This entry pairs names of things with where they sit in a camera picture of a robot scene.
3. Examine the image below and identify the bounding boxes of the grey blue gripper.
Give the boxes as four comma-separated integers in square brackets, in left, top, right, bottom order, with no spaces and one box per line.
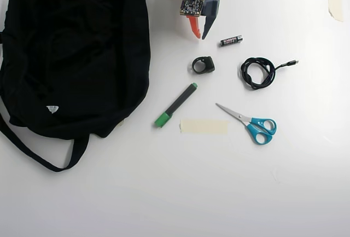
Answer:
[188,0,221,42]

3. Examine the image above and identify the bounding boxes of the green and black marker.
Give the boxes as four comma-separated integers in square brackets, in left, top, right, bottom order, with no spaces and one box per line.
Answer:
[154,83,199,129]

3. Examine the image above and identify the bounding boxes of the black fabric bag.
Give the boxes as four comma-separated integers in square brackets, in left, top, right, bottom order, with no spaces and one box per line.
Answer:
[0,0,152,172]

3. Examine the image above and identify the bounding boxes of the black AAA battery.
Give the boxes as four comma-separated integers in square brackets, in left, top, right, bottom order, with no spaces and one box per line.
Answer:
[219,36,243,48]

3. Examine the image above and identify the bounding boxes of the long beige masking tape strip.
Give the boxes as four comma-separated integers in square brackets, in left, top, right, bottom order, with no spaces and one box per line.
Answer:
[179,119,230,135]

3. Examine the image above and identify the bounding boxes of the torn beige masking tape strip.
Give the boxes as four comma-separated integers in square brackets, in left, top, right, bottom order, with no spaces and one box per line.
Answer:
[327,0,344,22]

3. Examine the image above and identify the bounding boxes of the bare camera circuit board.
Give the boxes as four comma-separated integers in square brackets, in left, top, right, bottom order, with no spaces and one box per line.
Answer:
[179,0,206,18]

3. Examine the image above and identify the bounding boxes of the black plastic ring clamp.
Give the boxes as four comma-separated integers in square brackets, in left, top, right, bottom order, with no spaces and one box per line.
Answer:
[191,56,215,75]

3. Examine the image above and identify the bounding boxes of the coiled black USB cable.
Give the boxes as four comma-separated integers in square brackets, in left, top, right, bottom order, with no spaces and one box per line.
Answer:
[240,57,299,90]

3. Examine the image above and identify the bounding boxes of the blue handled scissors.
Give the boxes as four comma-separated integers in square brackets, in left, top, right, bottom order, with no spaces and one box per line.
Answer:
[215,102,277,146]

